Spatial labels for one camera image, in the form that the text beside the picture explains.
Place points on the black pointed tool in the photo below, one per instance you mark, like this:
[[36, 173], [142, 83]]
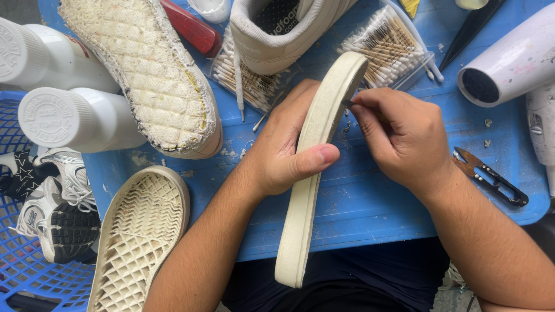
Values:
[[468, 32]]

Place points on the yellow cloth piece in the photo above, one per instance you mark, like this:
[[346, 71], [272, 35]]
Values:
[[409, 6]]

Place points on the person's right hand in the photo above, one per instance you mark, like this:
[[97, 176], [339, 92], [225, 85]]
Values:
[[407, 138]]

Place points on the blue plastic basket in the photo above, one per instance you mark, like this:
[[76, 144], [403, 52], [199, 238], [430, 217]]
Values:
[[21, 268]]

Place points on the small metal scraping tool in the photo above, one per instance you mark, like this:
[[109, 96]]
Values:
[[347, 104]]

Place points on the bag of cotton swabs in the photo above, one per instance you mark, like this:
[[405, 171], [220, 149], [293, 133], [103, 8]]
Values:
[[256, 84], [386, 47]]

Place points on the white leather sneaker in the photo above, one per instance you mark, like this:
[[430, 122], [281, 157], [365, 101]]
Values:
[[277, 47]]

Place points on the cream rubber shoe sole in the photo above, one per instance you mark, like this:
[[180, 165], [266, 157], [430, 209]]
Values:
[[299, 225]]

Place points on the single cotton swab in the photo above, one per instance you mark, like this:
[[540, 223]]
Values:
[[260, 122]]

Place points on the cream sole with waffle inside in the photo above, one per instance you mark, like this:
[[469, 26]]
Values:
[[138, 238]]

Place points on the black shoe with white stars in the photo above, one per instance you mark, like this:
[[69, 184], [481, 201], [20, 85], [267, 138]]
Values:
[[19, 175]]

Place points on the person's dark shorts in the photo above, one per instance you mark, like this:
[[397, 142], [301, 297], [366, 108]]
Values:
[[355, 277]]

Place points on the grey running sneakers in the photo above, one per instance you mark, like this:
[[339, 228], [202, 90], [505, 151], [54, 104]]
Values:
[[65, 216]]

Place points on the white plastic bottle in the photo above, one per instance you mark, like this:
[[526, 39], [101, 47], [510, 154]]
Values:
[[56, 56], [78, 119]]

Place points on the white hair dryer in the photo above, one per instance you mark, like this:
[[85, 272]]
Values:
[[511, 60]]

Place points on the black thread snips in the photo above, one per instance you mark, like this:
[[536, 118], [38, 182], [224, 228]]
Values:
[[494, 177]]

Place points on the white plastic cup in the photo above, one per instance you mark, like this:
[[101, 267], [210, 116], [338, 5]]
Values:
[[210, 8]]

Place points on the white shoe without sole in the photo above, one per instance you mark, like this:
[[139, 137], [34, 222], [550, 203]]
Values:
[[151, 73]]

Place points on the person's left hand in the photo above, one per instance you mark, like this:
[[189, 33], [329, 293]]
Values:
[[273, 151]]

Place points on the cream round lid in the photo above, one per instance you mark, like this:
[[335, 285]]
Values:
[[471, 3]]

